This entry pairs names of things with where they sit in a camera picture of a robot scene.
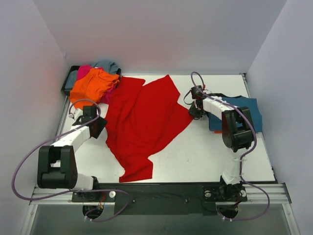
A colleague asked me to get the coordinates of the red t-shirt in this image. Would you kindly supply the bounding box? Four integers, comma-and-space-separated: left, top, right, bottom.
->
105, 75, 192, 183

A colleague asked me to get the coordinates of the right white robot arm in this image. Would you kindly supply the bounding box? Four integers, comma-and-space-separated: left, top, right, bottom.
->
188, 86, 255, 200

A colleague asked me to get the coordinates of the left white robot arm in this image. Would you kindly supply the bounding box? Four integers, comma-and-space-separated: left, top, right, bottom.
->
37, 106, 107, 202

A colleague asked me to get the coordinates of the folded black t-shirt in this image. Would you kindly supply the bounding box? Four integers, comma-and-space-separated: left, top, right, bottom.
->
208, 93, 243, 98

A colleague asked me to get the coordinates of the black plastic bin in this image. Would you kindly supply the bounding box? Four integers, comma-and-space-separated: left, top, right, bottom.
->
61, 62, 121, 96

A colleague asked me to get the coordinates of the pink t-shirt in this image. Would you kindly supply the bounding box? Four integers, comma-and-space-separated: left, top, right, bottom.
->
71, 65, 119, 104

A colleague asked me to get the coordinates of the grey-blue t-shirt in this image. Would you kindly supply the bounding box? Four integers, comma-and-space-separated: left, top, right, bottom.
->
65, 60, 121, 90

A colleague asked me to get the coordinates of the folded blue t-shirt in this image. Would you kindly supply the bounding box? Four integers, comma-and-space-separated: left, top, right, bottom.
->
207, 96, 263, 133

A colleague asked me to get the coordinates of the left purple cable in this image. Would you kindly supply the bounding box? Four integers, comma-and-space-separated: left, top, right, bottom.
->
11, 98, 133, 223

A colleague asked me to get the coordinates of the purple cable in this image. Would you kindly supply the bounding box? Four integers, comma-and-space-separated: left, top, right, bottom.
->
190, 71, 271, 222
11, 98, 133, 223

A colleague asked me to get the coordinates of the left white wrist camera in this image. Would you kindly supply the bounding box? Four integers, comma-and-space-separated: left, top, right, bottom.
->
68, 109, 83, 120

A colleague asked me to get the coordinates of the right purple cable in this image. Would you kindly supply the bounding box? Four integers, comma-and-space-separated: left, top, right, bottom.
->
190, 71, 271, 222

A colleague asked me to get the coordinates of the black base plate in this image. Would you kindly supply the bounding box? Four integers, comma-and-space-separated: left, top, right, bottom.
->
72, 183, 247, 218

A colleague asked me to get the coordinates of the aluminium frame rail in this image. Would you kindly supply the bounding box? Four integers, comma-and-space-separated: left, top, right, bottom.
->
31, 183, 292, 205

